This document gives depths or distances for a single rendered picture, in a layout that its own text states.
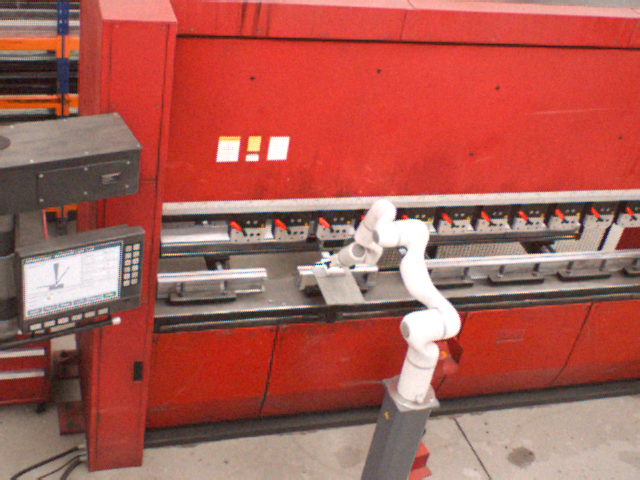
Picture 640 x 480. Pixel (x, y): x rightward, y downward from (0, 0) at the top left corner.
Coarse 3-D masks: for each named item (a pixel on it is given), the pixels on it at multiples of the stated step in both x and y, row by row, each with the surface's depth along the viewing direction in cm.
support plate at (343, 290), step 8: (320, 272) 429; (320, 280) 424; (328, 280) 425; (336, 280) 426; (344, 280) 427; (352, 280) 428; (320, 288) 419; (328, 288) 420; (336, 288) 421; (344, 288) 422; (352, 288) 423; (328, 296) 415; (336, 296) 416; (344, 296) 417; (352, 296) 418; (360, 296) 419; (328, 304) 411; (336, 304) 413
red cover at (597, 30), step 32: (192, 0) 332; (224, 0) 336; (256, 0) 340; (288, 0) 345; (320, 0) 350; (352, 0) 355; (384, 0) 361; (416, 0) 366; (448, 0) 372; (192, 32) 340; (224, 32) 343; (256, 32) 347; (288, 32) 350; (320, 32) 354; (352, 32) 358; (384, 32) 362; (416, 32) 366; (448, 32) 370; (480, 32) 374; (512, 32) 378; (544, 32) 382; (576, 32) 387; (608, 32) 392
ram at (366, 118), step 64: (192, 64) 349; (256, 64) 357; (320, 64) 364; (384, 64) 373; (448, 64) 381; (512, 64) 390; (576, 64) 399; (192, 128) 366; (256, 128) 374; (320, 128) 383; (384, 128) 392; (448, 128) 401; (512, 128) 411; (576, 128) 421; (192, 192) 384; (256, 192) 393; (320, 192) 403; (384, 192) 413; (448, 192) 423; (512, 192) 434
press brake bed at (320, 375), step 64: (256, 320) 424; (320, 320) 435; (384, 320) 447; (512, 320) 473; (576, 320) 487; (192, 384) 437; (256, 384) 449; (320, 384) 462; (448, 384) 493; (512, 384) 511; (576, 384) 534
